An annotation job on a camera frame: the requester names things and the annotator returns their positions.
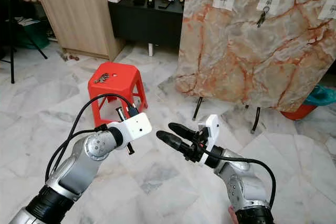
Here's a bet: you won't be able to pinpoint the orange plastic basin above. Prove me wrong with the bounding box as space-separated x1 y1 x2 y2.
280 103 319 121

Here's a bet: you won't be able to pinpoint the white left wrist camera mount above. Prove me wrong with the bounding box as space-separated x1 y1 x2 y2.
107 112 153 143

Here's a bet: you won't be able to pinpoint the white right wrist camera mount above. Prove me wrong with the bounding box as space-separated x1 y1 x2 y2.
198 114 219 151

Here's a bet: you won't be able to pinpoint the person bare foot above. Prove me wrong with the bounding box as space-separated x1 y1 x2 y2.
227 206 238 223

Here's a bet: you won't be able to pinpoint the orange marble pattern board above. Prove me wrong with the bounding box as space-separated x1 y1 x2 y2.
176 0 336 113

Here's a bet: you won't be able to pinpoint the light wooden cabinet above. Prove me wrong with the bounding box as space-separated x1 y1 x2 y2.
30 0 127 61

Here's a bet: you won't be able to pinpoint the teal plastic bag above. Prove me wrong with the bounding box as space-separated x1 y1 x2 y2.
306 84 336 106

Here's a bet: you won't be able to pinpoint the black tripod stand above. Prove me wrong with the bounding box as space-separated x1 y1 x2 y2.
0 0 48 84

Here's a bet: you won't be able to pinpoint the red plastic stool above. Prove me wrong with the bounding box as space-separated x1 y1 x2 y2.
87 61 148 130

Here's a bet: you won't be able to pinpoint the black metal board leg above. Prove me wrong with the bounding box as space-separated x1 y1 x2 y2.
252 106 262 134
193 97 204 121

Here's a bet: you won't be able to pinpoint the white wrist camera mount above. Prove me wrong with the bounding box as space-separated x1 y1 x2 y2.
107 112 153 143
198 114 219 151

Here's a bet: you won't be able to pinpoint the dark keys on round ring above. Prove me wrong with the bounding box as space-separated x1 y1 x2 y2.
256 6 270 28

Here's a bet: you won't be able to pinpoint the key bunch with carabiner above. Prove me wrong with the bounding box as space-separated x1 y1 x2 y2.
94 73 111 84

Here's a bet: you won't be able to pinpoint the white papers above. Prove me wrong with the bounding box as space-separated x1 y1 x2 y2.
18 17 45 26

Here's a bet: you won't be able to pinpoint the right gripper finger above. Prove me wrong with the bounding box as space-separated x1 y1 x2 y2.
169 122 203 142
156 131 196 155

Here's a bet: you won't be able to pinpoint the green storage box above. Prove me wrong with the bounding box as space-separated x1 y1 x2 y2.
17 20 49 49

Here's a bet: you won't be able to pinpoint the black low console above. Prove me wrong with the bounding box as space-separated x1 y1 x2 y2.
108 0 187 57

